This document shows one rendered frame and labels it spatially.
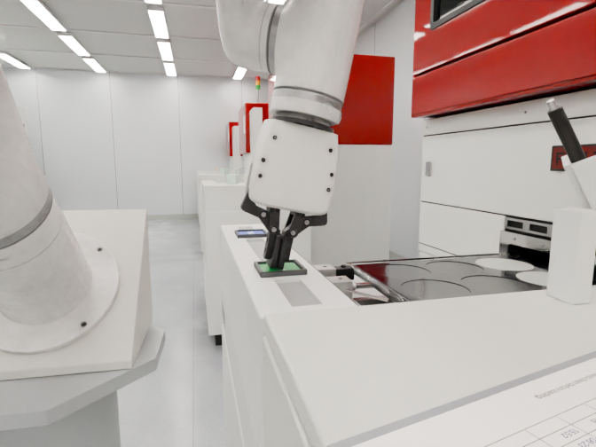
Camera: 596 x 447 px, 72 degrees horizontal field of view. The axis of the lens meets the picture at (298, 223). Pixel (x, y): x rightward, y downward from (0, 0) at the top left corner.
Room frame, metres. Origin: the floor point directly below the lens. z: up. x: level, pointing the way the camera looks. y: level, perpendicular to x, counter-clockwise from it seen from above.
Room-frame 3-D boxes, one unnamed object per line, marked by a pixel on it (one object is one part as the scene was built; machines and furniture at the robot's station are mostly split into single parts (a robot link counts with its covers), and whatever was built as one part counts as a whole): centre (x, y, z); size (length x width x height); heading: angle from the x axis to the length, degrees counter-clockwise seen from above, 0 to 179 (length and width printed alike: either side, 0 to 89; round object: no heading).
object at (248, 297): (0.62, 0.05, 0.89); 0.55 x 0.09 x 0.14; 14
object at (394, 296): (0.60, -0.14, 0.90); 0.38 x 0.01 x 0.01; 14
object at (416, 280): (0.64, -0.32, 0.90); 0.34 x 0.34 x 0.01; 14
